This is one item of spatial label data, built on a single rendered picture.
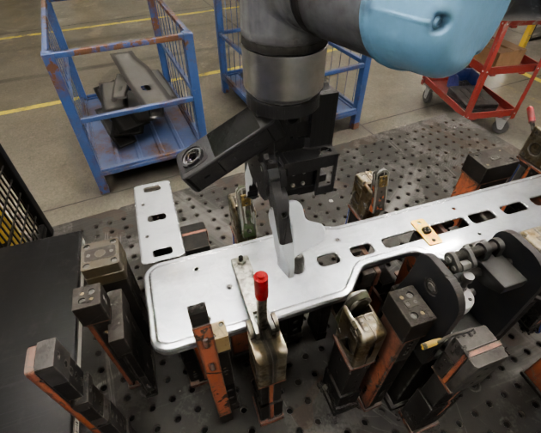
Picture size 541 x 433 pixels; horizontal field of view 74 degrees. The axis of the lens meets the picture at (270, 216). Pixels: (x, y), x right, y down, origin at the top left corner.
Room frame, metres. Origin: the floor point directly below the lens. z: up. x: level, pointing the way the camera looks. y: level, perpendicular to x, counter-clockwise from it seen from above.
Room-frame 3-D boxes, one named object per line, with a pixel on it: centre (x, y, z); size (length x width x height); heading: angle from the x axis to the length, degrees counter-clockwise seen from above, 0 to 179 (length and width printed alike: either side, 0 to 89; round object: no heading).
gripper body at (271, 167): (0.33, -0.02, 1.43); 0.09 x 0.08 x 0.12; 109
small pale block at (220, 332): (0.31, 0.09, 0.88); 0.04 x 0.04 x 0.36; 19
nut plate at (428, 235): (0.60, -0.38, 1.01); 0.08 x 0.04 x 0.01; 18
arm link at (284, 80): (0.33, -0.01, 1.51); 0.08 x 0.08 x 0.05
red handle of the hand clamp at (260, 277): (0.32, 0.01, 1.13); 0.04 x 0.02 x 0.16; 109
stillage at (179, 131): (2.59, 1.06, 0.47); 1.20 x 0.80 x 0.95; 24
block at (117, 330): (0.38, 0.31, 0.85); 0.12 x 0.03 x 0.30; 19
